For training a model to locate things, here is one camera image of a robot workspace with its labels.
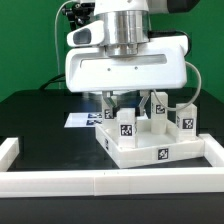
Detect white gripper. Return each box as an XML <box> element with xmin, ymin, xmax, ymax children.
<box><xmin>65</xmin><ymin>21</ymin><xmax>188</xmax><ymax>117</ymax></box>

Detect white square table top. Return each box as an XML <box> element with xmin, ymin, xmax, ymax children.
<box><xmin>95</xmin><ymin>119</ymin><xmax>204</xmax><ymax>168</ymax></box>

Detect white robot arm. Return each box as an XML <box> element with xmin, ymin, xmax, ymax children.
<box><xmin>65</xmin><ymin>0</ymin><xmax>200</xmax><ymax>114</ymax></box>

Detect white sheet with tags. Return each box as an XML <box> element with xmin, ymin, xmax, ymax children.
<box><xmin>63</xmin><ymin>111</ymin><xmax>149</xmax><ymax>128</ymax></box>

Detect white U-shaped fence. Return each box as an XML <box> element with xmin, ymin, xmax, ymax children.
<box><xmin>0</xmin><ymin>134</ymin><xmax>224</xmax><ymax>198</ymax></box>

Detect black cables at base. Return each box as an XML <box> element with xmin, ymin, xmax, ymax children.
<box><xmin>38</xmin><ymin>72</ymin><xmax>69</xmax><ymax>91</ymax></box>

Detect white cable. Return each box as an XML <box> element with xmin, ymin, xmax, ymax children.
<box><xmin>54</xmin><ymin>0</ymin><xmax>203</xmax><ymax>112</ymax></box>

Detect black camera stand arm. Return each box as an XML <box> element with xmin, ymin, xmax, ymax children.
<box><xmin>62</xmin><ymin>3</ymin><xmax>95</xmax><ymax>31</ymax></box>

